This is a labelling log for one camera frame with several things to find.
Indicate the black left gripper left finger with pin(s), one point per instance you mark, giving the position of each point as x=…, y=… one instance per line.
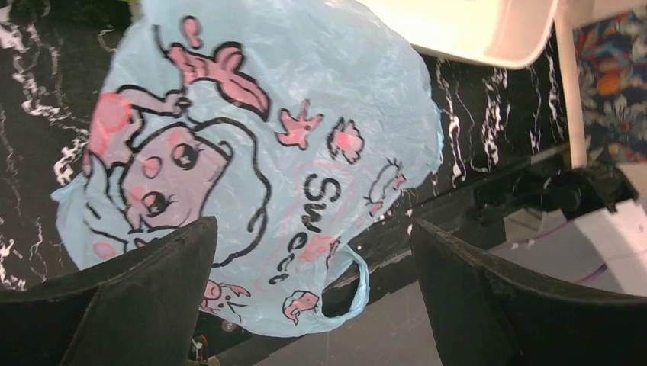
x=139, y=308

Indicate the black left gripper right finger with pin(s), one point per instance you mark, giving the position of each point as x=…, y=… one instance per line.
x=485, y=310

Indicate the light blue printed plastic bag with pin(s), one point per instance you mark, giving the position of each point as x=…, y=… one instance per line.
x=296, y=124

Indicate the cream canvas tote bag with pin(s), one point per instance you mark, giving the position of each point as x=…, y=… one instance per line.
x=611, y=56

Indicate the white rectangular tray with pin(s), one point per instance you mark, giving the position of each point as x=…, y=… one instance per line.
x=509, y=34

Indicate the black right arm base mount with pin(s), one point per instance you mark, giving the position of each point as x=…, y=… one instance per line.
x=575, y=193

